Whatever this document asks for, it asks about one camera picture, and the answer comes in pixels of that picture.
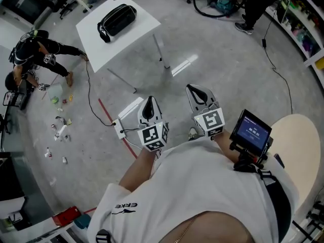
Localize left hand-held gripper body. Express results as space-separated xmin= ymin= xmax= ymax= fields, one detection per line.
xmin=137 ymin=116 xmax=170 ymax=152

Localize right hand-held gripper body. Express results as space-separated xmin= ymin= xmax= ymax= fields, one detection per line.
xmin=193 ymin=104 xmax=226 ymax=138

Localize black zipper bag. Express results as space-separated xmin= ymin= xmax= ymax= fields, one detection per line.
xmin=97 ymin=3 xmax=138 ymax=44

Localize person's left forearm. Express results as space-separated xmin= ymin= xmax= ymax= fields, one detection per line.
xmin=118 ymin=145 xmax=163 ymax=193

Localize person's right forearm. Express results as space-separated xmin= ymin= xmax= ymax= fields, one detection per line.
xmin=214 ymin=131 xmax=241 ymax=163

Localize person's grey shoe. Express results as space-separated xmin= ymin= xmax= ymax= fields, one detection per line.
xmin=188 ymin=127 xmax=201 ymax=142

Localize white power strip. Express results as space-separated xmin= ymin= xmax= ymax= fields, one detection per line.
xmin=112 ymin=118 xmax=128 ymax=140

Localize red floor tape line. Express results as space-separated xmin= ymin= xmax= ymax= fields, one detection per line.
xmin=98 ymin=98 xmax=139 ymax=159

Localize black mounted display screen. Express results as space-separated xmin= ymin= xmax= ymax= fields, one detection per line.
xmin=228 ymin=108 xmax=274 ymax=163

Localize person's white t-shirt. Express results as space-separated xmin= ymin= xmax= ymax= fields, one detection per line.
xmin=87 ymin=137 xmax=300 ymax=243

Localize white square table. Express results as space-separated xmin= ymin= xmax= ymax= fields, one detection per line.
xmin=75 ymin=0 xmax=171 ymax=94

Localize scattered small floor packets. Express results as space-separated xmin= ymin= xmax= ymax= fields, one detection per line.
xmin=44 ymin=92 xmax=74 ymax=165

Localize clear plastic bin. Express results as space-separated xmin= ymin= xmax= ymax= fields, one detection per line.
xmin=46 ymin=83 xmax=64 ymax=104

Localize round beige table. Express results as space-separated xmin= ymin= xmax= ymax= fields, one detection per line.
xmin=267 ymin=113 xmax=321 ymax=214

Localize teal box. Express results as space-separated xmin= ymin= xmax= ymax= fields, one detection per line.
xmin=74 ymin=213 xmax=92 ymax=230

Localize red box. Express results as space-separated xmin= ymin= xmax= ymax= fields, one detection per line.
xmin=51 ymin=206 xmax=82 ymax=227

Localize white storage shelf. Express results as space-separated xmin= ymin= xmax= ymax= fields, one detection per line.
xmin=264 ymin=0 xmax=324 ymax=88

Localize black power cable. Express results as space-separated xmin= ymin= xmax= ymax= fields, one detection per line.
xmin=85 ymin=58 xmax=140 ymax=134
xmin=261 ymin=6 xmax=294 ymax=115

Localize black vacuum hose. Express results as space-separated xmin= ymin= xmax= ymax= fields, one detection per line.
xmin=192 ymin=0 xmax=246 ymax=19

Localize gold neck chain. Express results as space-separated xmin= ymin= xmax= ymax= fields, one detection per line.
xmin=174 ymin=214 xmax=198 ymax=243

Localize black shoulder strap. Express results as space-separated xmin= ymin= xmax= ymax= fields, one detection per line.
xmin=232 ymin=159 xmax=292 ymax=241

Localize black strap buckle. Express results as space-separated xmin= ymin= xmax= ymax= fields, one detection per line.
xmin=95 ymin=228 xmax=112 ymax=243

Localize black wire basket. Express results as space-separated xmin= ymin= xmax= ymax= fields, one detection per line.
xmin=3 ymin=91 xmax=28 ymax=110

